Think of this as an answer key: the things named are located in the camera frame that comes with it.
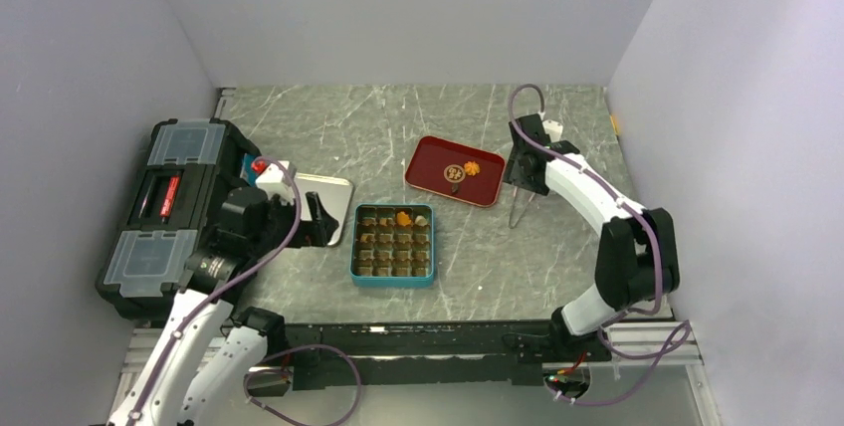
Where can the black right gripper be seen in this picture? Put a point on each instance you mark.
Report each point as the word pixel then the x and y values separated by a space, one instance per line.
pixel 513 175

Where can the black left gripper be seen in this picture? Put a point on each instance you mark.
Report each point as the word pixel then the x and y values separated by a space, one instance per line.
pixel 322 225

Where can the silver tin lid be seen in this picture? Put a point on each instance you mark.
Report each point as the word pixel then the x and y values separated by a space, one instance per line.
pixel 335 194

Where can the orange flower cookie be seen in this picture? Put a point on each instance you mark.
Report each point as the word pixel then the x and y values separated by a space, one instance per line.
pixel 403 218
pixel 472 168

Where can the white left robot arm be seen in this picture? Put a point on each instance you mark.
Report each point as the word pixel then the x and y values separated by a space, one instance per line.
pixel 175 387

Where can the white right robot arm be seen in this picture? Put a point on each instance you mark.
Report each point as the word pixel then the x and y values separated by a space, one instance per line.
pixel 637 258

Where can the blue cookie tin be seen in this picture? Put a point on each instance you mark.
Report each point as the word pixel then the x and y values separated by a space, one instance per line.
pixel 399 257

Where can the red lacquer tray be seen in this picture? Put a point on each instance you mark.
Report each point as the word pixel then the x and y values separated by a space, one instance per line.
pixel 425 168

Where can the black plastic toolbox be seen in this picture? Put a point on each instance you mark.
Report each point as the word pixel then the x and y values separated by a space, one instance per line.
pixel 190 167

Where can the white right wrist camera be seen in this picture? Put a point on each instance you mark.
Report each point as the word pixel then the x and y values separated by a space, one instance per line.
pixel 553 129

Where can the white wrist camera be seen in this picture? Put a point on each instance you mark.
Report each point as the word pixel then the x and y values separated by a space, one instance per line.
pixel 271 179
pixel 553 129

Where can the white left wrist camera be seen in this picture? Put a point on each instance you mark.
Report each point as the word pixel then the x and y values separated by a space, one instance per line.
pixel 271 179

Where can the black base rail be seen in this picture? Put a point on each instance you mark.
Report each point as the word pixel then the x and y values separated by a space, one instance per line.
pixel 517 352

